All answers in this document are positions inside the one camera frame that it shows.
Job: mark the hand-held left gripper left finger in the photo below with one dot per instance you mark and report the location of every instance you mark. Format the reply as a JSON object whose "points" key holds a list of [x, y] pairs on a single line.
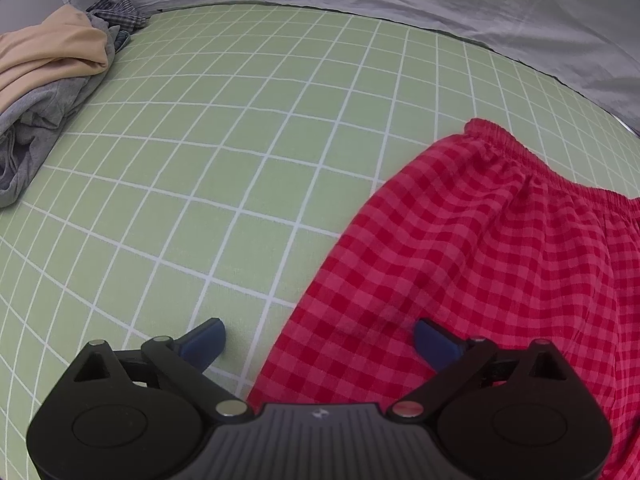
{"points": [[204, 340]]}

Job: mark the dark plaid garment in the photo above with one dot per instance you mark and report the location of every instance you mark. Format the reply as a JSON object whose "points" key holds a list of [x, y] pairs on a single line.
{"points": [[117, 12]]}

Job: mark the green grid mat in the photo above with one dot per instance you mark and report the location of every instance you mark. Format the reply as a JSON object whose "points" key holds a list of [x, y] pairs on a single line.
{"points": [[240, 150]]}

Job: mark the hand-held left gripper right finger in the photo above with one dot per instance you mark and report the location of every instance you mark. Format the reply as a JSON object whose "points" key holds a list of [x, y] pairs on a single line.
{"points": [[434, 344]]}

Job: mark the grey garment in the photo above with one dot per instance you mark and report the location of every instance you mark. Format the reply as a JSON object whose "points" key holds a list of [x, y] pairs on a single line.
{"points": [[37, 125]]}

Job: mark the beige garment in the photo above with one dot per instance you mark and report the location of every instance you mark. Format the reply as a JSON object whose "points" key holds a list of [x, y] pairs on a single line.
{"points": [[47, 55]]}

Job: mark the red checkered shorts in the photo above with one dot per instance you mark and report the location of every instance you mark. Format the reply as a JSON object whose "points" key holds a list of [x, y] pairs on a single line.
{"points": [[465, 260]]}

